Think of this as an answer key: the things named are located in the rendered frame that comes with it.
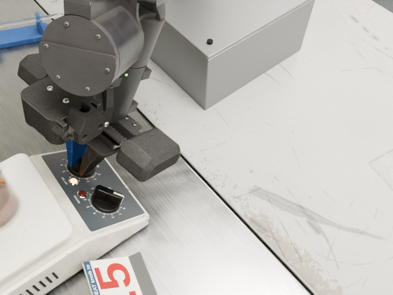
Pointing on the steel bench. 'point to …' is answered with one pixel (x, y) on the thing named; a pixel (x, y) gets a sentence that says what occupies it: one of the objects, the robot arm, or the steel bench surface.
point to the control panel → (97, 178)
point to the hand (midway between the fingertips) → (85, 147)
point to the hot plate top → (31, 219)
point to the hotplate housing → (60, 268)
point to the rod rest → (22, 34)
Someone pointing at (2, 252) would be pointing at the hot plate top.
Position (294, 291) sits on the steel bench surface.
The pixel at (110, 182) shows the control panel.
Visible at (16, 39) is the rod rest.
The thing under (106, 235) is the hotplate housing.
